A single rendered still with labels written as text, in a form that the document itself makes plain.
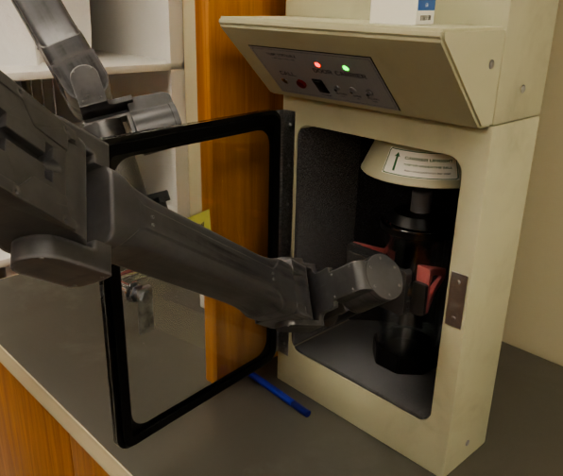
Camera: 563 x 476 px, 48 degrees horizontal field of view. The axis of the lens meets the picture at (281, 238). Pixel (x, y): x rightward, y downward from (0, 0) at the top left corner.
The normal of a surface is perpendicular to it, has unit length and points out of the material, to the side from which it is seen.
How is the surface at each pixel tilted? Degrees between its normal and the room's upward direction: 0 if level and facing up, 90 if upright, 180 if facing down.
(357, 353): 0
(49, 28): 49
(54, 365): 0
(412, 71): 135
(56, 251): 58
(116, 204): 66
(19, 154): 73
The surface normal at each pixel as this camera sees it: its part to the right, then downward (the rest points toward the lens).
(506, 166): 0.69, 0.27
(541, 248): -0.72, 0.23
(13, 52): 0.11, 0.50
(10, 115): 0.96, -0.20
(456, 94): -0.52, 0.83
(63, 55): 0.13, -0.22
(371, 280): 0.54, -0.36
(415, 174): -0.32, -0.07
